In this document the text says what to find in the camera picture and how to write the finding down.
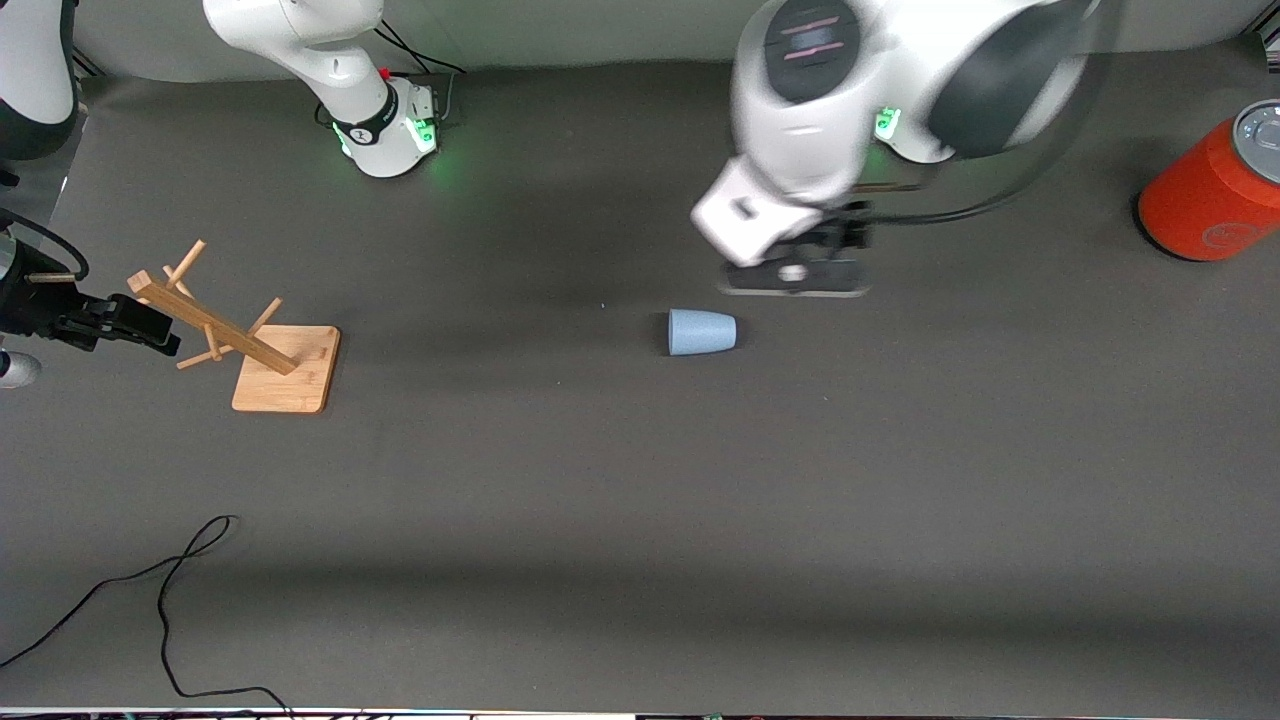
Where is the light blue cup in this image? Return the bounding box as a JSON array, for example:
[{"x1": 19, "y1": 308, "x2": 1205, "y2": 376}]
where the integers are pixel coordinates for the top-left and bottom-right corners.
[{"x1": 666, "y1": 308, "x2": 739, "y2": 358}]

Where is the orange cylindrical can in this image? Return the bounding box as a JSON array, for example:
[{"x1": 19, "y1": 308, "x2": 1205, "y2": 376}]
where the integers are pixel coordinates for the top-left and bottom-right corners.
[{"x1": 1137, "y1": 98, "x2": 1280, "y2": 264}]

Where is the long thin black cable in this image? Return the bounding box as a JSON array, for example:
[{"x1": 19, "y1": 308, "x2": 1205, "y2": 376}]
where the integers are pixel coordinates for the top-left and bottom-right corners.
[{"x1": 0, "y1": 514, "x2": 293, "y2": 717}]

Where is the wooden mug tree stand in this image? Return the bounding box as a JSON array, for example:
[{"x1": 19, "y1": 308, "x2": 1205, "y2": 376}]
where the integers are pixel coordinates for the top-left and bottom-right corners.
[{"x1": 127, "y1": 238, "x2": 343, "y2": 415}]

